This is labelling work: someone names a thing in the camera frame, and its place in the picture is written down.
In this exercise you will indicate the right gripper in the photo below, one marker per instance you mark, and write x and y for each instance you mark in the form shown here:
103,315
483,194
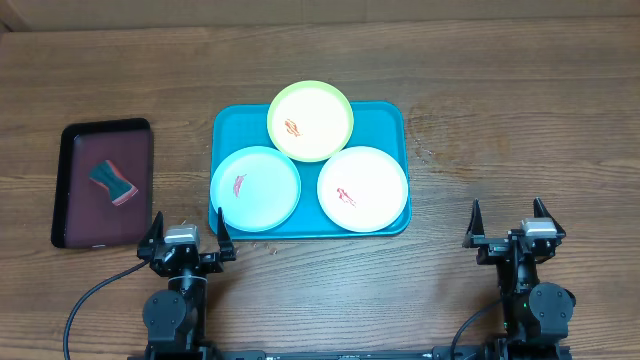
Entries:
492,246

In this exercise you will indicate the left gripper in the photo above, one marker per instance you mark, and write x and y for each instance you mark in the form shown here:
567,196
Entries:
208,261

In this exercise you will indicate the green and red sponge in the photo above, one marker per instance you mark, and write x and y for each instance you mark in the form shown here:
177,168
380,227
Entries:
106,175

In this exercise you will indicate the light blue plate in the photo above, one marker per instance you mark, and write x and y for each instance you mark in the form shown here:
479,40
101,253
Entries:
256,188

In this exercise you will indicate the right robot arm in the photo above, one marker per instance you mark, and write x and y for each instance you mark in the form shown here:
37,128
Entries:
536,314

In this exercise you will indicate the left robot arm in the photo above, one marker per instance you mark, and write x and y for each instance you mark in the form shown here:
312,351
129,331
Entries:
175,318

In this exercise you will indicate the black and maroon tray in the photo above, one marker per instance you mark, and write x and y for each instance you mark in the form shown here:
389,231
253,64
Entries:
83,215

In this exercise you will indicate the teal plastic serving tray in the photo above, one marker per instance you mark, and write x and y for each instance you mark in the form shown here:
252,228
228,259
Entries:
377,124

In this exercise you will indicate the white plate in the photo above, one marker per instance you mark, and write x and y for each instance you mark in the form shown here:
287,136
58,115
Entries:
362,189

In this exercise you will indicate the green rimmed plate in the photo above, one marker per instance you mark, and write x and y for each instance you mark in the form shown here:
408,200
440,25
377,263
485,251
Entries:
310,121

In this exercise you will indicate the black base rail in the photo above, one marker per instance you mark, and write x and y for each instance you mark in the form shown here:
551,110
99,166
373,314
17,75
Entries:
465,352

